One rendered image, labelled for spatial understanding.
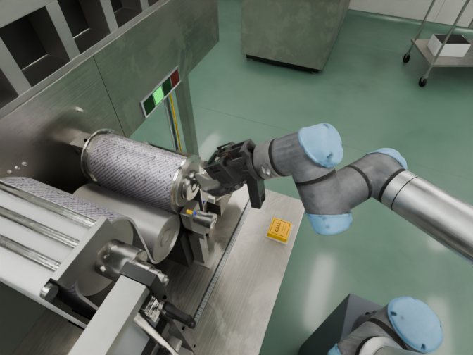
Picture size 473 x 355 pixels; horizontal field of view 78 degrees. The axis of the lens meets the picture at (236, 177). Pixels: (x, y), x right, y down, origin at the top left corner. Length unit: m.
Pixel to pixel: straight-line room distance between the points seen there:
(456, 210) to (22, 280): 0.62
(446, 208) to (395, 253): 1.72
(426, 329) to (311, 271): 1.26
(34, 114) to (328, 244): 1.81
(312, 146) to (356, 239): 1.75
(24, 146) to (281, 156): 0.57
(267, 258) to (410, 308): 0.43
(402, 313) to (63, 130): 0.91
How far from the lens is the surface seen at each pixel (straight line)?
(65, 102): 0.85
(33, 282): 0.49
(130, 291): 0.43
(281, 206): 1.12
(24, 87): 0.79
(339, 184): 0.54
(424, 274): 2.29
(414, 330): 0.80
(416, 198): 0.56
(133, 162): 0.74
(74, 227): 0.51
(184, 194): 0.71
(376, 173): 0.59
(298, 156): 0.50
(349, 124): 2.99
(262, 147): 0.55
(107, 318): 0.43
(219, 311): 0.96
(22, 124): 0.79
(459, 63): 3.88
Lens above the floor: 1.82
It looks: 51 degrees down
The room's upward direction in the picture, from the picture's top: straight up
